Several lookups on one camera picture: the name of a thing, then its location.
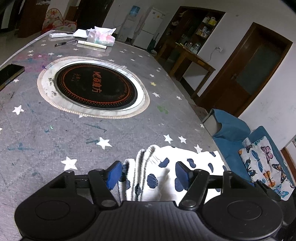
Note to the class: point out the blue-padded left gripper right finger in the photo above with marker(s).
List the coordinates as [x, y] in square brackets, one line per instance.
[195, 183]

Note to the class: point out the tissue pack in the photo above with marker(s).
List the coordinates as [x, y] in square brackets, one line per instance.
[102, 36]

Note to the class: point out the dark wooden door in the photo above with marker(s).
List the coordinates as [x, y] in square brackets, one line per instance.
[246, 72]

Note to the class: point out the white paper sheets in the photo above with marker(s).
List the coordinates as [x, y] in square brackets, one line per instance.
[81, 34]

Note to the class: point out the dark wall shelf unit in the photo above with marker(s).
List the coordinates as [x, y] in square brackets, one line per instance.
[191, 25]

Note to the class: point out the butterfly print cushion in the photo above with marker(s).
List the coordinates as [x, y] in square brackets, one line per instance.
[262, 165]

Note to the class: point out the white refrigerator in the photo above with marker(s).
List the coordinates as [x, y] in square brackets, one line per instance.
[147, 27]

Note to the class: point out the black smartphone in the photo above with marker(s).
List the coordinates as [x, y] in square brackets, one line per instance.
[10, 73]

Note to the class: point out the round induction cooktop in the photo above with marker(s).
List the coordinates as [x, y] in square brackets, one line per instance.
[92, 87]

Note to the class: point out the white pen box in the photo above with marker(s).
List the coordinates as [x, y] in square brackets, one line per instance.
[90, 44]

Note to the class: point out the white navy polka dot garment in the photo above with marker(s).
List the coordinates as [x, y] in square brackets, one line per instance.
[151, 176]

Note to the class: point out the blue sofa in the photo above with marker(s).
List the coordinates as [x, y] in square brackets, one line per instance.
[229, 132]

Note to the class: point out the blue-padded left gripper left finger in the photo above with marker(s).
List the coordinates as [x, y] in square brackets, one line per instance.
[102, 182]

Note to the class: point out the dark wooden side table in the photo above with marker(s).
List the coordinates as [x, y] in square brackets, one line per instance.
[186, 55]

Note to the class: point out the black marker pen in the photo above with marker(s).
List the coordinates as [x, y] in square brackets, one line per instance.
[65, 43]

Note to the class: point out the water dispenser with blue bottle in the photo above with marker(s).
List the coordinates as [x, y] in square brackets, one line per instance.
[128, 23]

